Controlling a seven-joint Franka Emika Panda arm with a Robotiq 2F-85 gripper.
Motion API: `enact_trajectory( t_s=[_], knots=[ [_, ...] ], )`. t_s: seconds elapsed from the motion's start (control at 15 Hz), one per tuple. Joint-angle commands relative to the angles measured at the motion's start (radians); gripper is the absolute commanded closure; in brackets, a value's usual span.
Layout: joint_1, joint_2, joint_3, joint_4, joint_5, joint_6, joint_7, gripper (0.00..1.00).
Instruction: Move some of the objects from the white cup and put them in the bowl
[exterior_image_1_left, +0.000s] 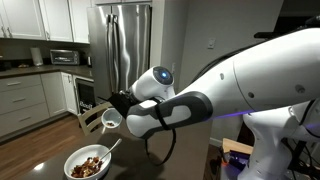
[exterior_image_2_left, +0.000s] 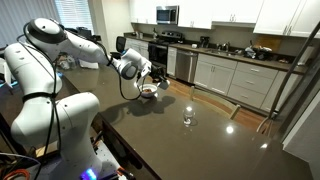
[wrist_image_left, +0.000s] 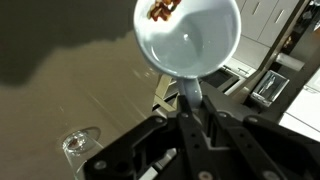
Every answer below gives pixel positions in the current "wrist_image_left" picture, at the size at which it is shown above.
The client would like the white ceramic cup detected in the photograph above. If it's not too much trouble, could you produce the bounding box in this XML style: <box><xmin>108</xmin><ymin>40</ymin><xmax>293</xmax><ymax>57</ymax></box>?
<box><xmin>133</xmin><ymin>0</ymin><xmax>243</xmax><ymax>109</ymax></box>

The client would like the clear drinking glass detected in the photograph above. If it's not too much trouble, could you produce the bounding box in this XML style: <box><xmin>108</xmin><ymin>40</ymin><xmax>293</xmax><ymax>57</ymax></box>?
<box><xmin>61</xmin><ymin>126</ymin><xmax>105</xmax><ymax>180</ymax></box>

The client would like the white paper towel roll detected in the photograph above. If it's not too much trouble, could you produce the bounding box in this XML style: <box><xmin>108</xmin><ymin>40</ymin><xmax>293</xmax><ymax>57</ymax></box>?
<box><xmin>275</xmin><ymin>52</ymin><xmax>306</xmax><ymax>72</ymax></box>

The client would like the trail mix pile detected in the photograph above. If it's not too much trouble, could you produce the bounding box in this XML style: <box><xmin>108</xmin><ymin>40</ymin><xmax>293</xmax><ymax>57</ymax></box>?
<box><xmin>146</xmin><ymin>0</ymin><xmax>183</xmax><ymax>23</ymax></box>

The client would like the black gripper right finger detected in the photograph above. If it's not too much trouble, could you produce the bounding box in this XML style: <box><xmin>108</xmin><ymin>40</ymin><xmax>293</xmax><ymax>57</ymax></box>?
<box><xmin>199</xmin><ymin>95</ymin><xmax>320</xmax><ymax>180</ymax></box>

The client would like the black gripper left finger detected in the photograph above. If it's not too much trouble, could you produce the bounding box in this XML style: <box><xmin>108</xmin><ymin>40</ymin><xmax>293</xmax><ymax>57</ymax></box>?
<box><xmin>83</xmin><ymin>94</ymin><xmax>214</xmax><ymax>180</ymax></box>

